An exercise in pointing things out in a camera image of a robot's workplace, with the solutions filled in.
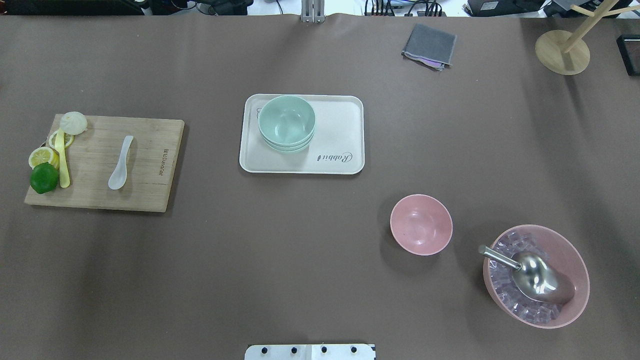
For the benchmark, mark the bottom green bowl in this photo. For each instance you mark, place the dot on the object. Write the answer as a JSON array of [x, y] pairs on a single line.
[[287, 149]]

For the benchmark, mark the white steamed bun toy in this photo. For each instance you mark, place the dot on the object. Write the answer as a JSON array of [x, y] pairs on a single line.
[[73, 123]]

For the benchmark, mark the purple cloth under grey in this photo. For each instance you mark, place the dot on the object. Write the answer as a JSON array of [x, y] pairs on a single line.
[[436, 65]]

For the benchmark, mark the wooden cutting board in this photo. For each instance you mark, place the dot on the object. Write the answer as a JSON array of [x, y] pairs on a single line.
[[93, 156]]

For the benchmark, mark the middle green bowl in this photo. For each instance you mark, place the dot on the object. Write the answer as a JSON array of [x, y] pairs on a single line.
[[288, 145]]

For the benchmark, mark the metal ice scoop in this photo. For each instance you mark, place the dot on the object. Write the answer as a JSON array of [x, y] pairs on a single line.
[[534, 277]]

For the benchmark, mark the front lemon slice stack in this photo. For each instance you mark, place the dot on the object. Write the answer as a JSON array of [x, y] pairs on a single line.
[[42, 155]]

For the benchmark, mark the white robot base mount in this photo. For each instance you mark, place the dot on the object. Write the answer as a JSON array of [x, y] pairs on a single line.
[[318, 351]]

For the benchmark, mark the wooden mug tree stand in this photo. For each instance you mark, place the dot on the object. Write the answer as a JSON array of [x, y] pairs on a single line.
[[564, 52]]

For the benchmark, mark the black monitor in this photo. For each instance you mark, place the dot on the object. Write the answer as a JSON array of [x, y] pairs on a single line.
[[629, 48]]

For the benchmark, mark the white rabbit tray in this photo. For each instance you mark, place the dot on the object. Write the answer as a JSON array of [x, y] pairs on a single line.
[[337, 147]]

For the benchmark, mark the large pink ice bowl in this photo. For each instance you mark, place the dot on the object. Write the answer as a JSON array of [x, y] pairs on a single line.
[[564, 257]]

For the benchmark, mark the lemon slice under knife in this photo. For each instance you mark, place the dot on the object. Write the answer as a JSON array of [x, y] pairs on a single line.
[[68, 139]]

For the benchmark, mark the small pink bowl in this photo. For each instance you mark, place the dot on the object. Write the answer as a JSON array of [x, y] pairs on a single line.
[[421, 224]]

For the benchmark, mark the yellow plastic knife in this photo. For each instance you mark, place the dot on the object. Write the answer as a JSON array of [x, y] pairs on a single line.
[[60, 147]]

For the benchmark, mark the grey folded cloth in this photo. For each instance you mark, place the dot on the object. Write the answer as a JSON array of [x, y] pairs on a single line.
[[431, 43]]

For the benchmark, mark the aluminium frame post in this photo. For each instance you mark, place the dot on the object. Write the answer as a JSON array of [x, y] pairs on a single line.
[[313, 11]]

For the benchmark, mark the green lime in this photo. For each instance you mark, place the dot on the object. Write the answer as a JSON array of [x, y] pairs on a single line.
[[44, 178]]

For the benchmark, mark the white ceramic spoon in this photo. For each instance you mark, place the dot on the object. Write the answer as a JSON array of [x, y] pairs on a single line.
[[119, 176]]

